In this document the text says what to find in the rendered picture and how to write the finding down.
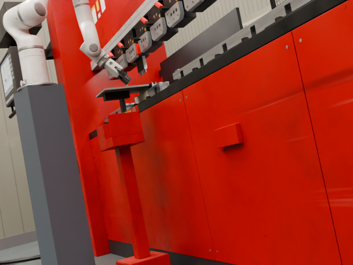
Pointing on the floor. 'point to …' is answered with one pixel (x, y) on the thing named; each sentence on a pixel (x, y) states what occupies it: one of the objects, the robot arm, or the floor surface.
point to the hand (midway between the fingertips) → (126, 80)
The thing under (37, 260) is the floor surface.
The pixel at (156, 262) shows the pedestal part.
